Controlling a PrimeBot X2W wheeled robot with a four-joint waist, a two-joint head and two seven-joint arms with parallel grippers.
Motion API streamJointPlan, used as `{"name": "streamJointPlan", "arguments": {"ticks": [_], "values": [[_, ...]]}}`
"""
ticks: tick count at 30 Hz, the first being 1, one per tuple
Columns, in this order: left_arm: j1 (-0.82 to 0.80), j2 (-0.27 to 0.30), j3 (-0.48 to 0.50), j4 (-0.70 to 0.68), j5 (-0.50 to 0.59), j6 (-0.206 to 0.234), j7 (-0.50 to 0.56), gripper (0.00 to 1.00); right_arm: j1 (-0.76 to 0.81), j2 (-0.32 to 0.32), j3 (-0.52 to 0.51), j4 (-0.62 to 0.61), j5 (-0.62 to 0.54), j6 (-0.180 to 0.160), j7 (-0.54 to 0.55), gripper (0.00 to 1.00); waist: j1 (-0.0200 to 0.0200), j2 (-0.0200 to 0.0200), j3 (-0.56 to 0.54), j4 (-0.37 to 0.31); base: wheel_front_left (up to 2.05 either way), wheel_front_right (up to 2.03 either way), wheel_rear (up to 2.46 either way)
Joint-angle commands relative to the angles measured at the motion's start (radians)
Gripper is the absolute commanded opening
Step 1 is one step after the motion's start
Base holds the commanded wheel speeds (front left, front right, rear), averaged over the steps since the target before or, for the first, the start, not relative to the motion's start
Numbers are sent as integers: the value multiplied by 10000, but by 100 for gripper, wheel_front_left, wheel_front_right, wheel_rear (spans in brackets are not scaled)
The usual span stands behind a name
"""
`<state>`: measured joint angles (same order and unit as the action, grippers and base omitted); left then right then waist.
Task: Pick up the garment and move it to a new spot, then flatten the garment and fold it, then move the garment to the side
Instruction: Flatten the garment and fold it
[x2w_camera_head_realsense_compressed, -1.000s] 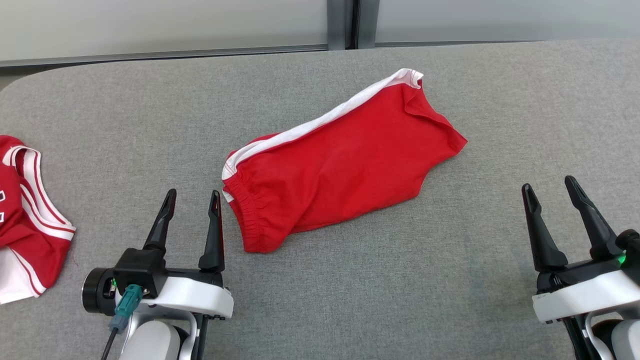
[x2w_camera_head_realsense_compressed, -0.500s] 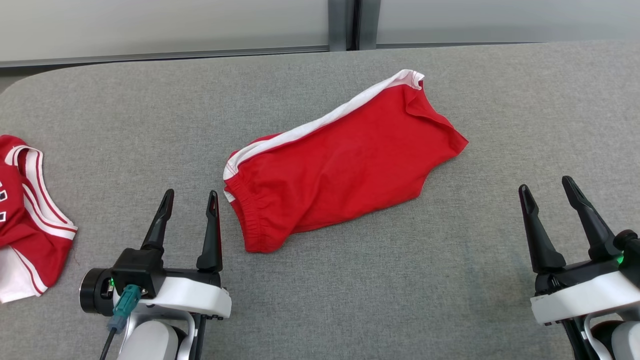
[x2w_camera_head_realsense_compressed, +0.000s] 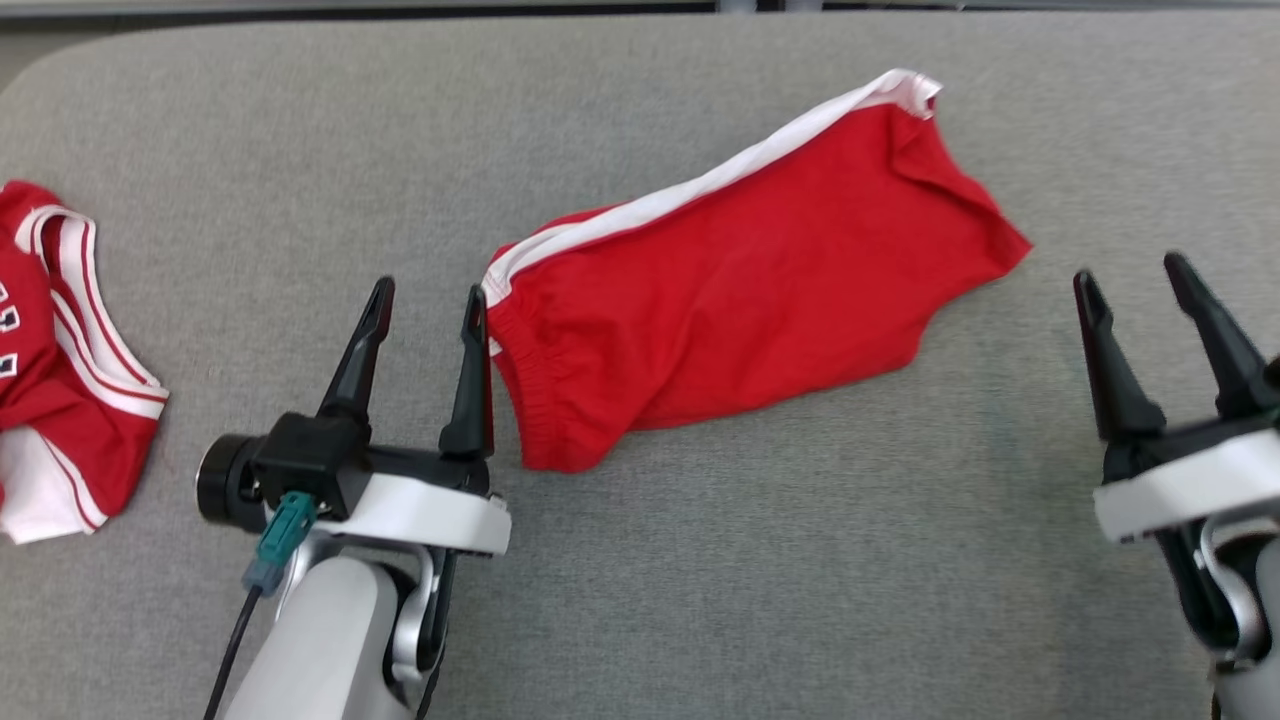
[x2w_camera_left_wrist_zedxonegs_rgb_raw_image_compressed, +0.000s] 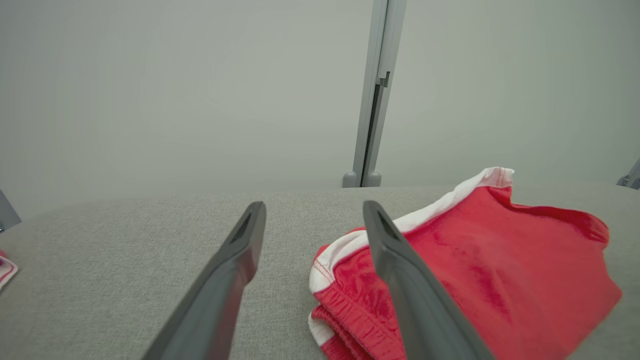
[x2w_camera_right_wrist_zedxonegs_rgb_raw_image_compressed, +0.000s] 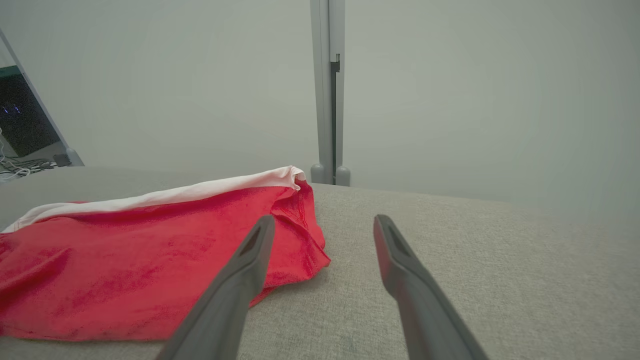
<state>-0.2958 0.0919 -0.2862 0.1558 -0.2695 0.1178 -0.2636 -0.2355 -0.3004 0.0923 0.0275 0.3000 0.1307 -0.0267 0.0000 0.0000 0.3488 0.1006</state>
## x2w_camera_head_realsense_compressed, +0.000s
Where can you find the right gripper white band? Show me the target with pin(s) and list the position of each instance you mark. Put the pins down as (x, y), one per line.
(1190, 490)

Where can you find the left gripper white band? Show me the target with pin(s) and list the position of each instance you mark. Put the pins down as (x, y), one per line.
(430, 515)

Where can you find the red basketball jersey striped trim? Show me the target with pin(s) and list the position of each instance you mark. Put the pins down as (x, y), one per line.
(90, 440)

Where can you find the red shorts white side stripe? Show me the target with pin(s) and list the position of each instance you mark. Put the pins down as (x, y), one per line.
(750, 300)

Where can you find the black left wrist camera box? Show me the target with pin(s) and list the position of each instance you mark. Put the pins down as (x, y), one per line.
(310, 460)

